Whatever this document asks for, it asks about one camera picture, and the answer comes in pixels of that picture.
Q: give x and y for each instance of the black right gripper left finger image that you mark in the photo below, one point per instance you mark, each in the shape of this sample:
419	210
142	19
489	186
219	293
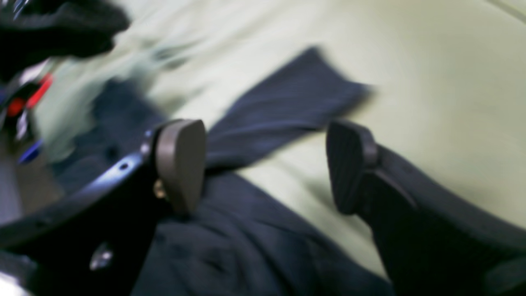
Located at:
94	242

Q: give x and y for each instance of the dark navy long-sleeve T-shirt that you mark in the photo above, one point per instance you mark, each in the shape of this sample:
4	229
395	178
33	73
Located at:
241	241

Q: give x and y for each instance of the orange black clamp far left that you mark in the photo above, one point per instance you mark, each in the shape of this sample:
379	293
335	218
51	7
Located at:
25	96

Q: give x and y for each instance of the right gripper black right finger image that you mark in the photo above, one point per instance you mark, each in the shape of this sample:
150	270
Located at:
431	242

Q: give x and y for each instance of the robot arm image left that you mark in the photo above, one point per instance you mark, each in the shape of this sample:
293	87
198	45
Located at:
59	28

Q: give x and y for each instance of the sage green table cloth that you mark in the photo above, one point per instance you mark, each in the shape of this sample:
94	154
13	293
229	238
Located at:
446	77

